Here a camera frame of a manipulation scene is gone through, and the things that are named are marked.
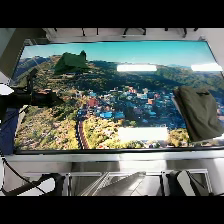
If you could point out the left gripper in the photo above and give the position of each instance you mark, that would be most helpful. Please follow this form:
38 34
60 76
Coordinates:
50 99

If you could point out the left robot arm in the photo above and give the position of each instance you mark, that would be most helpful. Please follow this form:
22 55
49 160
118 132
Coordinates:
13 100

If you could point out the dark green garment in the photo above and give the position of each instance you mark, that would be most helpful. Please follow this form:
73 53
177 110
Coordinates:
70 62

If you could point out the dark blue garment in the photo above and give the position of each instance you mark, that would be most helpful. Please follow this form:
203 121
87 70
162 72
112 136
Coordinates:
8 133

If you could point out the olive garment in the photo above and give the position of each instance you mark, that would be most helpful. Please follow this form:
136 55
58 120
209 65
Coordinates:
200 111

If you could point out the silver frame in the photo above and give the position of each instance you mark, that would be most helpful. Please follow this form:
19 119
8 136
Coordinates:
126 181

